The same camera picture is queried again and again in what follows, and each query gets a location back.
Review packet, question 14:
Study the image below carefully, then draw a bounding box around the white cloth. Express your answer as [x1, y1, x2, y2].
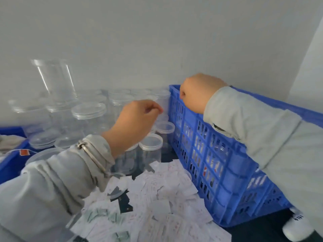
[0, 135, 26, 156]

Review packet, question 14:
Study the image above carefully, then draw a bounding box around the blue plastic lattice crate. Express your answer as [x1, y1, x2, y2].
[168, 84, 323, 228]

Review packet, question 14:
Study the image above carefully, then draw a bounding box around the person's right forearm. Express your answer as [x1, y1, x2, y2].
[203, 86, 323, 237]

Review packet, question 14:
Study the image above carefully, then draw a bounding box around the person's right hand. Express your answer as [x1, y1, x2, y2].
[179, 73, 229, 114]

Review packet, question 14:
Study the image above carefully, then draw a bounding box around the silver metal bracelet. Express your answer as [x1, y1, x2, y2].
[77, 140, 111, 177]

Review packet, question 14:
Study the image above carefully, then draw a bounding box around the person's left forearm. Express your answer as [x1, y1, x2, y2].
[0, 135, 115, 242]

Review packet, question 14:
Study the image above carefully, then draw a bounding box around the person's left hand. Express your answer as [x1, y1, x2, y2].
[101, 99, 164, 159]

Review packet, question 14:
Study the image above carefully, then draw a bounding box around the pile of white paper slips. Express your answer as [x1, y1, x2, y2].
[71, 159, 232, 242]

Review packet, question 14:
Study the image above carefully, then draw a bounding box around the group of clear lidded jars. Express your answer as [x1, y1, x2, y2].
[8, 59, 176, 175]

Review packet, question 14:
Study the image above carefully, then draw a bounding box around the blue plastic bin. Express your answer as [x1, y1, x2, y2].
[0, 126, 31, 185]

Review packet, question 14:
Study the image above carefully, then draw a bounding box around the green printed paper slip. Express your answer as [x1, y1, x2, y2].
[85, 209, 109, 223]
[108, 212, 124, 225]

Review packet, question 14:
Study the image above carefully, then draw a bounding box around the white shoe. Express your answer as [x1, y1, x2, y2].
[282, 207, 315, 242]

